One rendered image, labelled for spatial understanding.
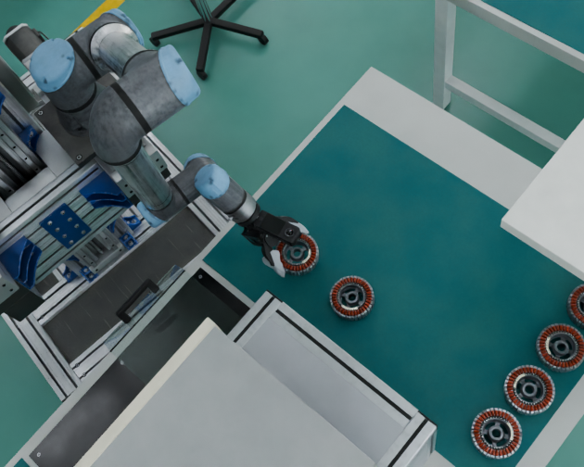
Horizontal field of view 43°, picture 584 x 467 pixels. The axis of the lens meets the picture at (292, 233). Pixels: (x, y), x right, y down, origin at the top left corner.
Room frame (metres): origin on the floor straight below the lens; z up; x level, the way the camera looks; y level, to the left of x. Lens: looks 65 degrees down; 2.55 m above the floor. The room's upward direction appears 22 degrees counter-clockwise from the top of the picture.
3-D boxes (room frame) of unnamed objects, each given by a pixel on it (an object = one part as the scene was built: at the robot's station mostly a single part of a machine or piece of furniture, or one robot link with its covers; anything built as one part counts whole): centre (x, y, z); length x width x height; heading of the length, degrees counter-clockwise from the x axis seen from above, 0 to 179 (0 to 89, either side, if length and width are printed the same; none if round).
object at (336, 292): (0.61, -0.08, 0.77); 0.11 x 0.11 x 0.04
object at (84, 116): (1.26, 0.37, 1.09); 0.15 x 0.15 x 0.10
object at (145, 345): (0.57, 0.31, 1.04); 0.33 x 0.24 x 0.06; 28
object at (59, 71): (1.26, 0.36, 1.20); 0.13 x 0.12 x 0.14; 107
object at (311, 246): (0.76, 0.01, 0.82); 0.11 x 0.11 x 0.04
